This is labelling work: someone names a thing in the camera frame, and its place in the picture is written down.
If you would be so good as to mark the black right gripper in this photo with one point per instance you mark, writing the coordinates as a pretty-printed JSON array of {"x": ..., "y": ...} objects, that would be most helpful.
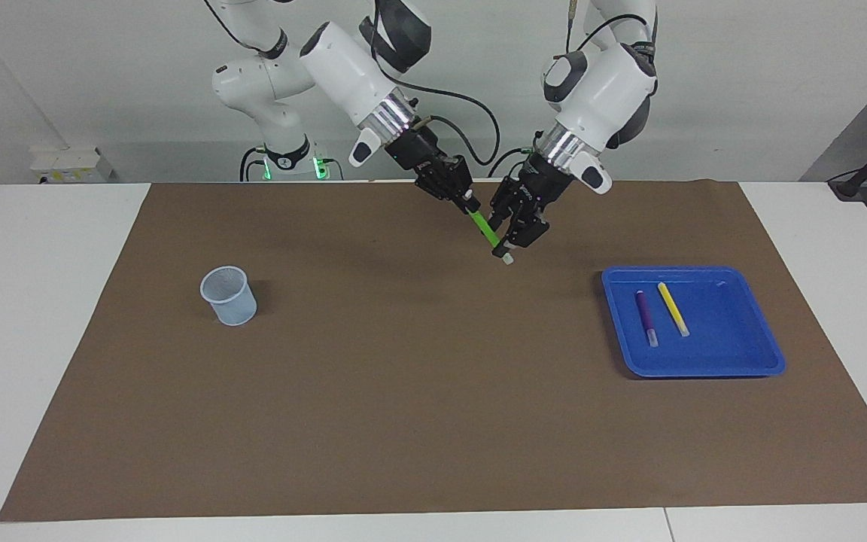
[{"x": 418, "y": 154}]

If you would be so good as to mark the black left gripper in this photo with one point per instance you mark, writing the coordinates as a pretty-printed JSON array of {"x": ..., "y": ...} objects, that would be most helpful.
[{"x": 543, "y": 181}]

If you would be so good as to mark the green marker pen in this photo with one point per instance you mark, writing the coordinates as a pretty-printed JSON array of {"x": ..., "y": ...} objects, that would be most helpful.
[{"x": 482, "y": 224}]

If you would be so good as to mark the purple marker pen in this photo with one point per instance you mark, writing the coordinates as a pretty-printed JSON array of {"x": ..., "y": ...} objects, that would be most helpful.
[{"x": 645, "y": 312}]

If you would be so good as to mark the yellow marker pen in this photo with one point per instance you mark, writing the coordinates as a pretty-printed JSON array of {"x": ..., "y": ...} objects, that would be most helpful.
[{"x": 673, "y": 309}]

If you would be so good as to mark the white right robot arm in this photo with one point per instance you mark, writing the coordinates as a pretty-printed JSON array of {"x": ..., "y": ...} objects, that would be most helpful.
[{"x": 351, "y": 75}]

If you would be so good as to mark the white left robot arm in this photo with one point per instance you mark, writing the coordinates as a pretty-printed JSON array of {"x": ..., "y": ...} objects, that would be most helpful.
[{"x": 606, "y": 83}]

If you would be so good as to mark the blue plastic tray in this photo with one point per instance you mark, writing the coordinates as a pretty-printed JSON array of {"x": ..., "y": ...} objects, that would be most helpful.
[{"x": 727, "y": 339}]

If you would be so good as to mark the brown table mat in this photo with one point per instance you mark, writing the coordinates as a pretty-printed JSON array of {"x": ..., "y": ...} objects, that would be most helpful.
[{"x": 433, "y": 421}]

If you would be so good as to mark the translucent plastic pen cup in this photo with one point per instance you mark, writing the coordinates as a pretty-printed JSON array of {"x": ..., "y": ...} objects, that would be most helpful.
[{"x": 234, "y": 305}]

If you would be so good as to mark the white wall power strip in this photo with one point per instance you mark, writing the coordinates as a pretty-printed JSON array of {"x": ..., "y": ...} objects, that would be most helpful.
[{"x": 72, "y": 165}]

